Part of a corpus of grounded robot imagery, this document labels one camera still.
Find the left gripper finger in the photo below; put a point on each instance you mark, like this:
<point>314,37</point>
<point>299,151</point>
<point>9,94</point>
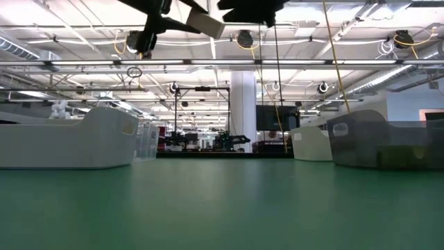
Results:
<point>175,26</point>
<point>194,5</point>

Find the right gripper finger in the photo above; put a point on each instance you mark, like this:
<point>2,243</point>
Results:
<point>239,17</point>
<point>234,5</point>

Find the natural wood rectangular block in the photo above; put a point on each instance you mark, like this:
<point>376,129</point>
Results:
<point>206,23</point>

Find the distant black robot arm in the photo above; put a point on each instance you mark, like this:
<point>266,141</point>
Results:
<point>232,140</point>

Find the long ceiling light strip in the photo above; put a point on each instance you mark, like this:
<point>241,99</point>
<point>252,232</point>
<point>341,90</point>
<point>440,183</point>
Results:
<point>222,62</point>

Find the white pillar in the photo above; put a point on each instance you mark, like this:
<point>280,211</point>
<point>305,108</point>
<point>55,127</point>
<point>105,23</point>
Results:
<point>243,104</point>

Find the black monitor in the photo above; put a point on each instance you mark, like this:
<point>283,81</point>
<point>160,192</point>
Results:
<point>268,118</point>

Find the red cabinet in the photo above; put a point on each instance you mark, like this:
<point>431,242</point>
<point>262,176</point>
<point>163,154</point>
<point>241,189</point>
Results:
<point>162,139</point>

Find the clear plastic bin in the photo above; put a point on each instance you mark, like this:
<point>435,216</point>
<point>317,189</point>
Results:
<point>148,142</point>

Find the white robot figure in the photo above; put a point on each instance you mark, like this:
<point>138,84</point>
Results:
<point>59,110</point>

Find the dark grey translucent bin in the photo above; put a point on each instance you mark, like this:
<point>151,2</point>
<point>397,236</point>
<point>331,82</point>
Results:
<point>364,146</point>

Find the green table mat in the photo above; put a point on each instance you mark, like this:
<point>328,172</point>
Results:
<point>208,208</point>

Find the black metal frame rig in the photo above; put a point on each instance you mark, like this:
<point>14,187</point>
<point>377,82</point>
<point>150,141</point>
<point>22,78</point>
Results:
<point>202,89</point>

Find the silver ventilation duct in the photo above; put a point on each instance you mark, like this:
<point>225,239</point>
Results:
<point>392,78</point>
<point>21,50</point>

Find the black table frame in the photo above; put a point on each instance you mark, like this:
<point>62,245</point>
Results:
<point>225,155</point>

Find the framed wall screen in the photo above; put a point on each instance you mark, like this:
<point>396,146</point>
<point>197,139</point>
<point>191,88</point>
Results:
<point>433,115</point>

